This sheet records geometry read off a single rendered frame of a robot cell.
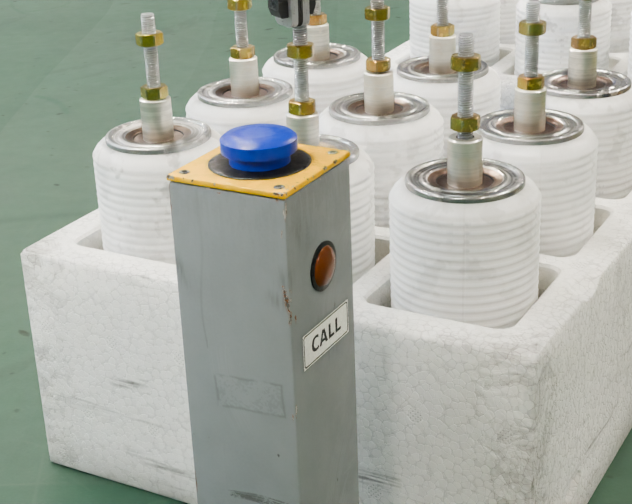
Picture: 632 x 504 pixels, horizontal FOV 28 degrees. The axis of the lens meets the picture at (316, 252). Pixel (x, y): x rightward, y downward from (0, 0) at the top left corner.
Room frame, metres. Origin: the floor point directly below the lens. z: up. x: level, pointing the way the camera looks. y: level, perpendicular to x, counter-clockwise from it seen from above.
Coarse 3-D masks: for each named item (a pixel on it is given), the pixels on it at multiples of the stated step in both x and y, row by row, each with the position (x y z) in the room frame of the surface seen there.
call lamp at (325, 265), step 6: (324, 246) 0.60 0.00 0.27; (330, 246) 0.60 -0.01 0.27; (324, 252) 0.59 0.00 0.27; (330, 252) 0.60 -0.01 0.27; (318, 258) 0.59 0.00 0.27; (324, 258) 0.59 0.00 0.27; (330, 258) 0.60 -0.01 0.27; (318, 264) 0.59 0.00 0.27; (324, 264) 0.59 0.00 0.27; (330, 264) 0.60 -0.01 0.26; (318, 270) 0.59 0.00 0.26; (324, 270) 0.59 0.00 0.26; (330, 270) 0.60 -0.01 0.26; (318, 276) 0.59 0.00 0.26; (324, 276) 0.59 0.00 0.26; (330, 276) 0.60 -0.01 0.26; (318, 282) 0.59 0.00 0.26; (324, 282) 0.59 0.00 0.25
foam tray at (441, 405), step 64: (64, 256) 0.82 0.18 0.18; (128, 256) 0.81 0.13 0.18; (384, 256) 0.83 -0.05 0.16; (576, 256) 0.78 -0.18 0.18; (64, 320) 0.81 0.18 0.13; (128, 320) 0.78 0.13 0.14; (384, 320) 0.69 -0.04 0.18; (448, 320) 0.69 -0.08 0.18; (576, 320) 0.70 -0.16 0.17; (64, 384) 0.82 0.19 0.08; (128, 384) 0.79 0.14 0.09; (384, 384) 0.69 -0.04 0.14; (448, 384) 0.66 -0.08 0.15; (512, 384) 0.64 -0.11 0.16; (576, 384) 0.71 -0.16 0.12; (64, 448) 0.82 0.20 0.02; (128, 448) 0.79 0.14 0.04; (192, 448) 0.76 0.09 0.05; (384, 448) 0.69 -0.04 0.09; (448, 448) 0.66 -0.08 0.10; (512, 448) 0.64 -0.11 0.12; (576, 448) 0.71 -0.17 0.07
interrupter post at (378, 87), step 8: (368, 72) 0.90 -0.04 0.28; (384, 72) 0.90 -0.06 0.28; (392, 72) 0.90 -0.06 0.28; (368, 80) 0.90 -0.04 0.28; (376, 80) 0.89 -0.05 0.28; (384, 80) 0.89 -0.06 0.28; (392, 80) 0.90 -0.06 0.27; (368, 88) 0.90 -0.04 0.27; (376, 88) 0.89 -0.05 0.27; (384, 88) 0.89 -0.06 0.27; (392, 88) 0.90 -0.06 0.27; (368, 96) 0.90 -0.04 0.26; (376, 96) 0.89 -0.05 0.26; (384, 96) 0.89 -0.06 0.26; (392, 96) 0.90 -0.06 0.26; (368, 104) 0.90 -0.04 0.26; (376, 104) 0.89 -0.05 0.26; (384, 104) 0.89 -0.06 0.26; (392, 104) 0.90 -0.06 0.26; (368, 112) 0.90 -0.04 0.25; (376, 112) 0.89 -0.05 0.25; (384, 112) 0.89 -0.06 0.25
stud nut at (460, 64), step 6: (456, 54) 0.74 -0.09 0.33; (474, 54) 0.74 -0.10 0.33; (450, 60) 0.74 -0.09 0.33; (456, 60) 0.74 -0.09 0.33; (462, 60) 0.73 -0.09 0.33; (468, 60) 0.73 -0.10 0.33; (474, 60) 0.73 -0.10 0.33; (480, 60) 0.74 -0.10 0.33; (450, 66) 0.74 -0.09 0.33; (456, 66) 0.74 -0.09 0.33; (462, 66) 0.73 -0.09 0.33; (468, 66) 0.73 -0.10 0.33; (474, 66) 0.73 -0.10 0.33; (480, 66) 0.74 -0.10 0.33
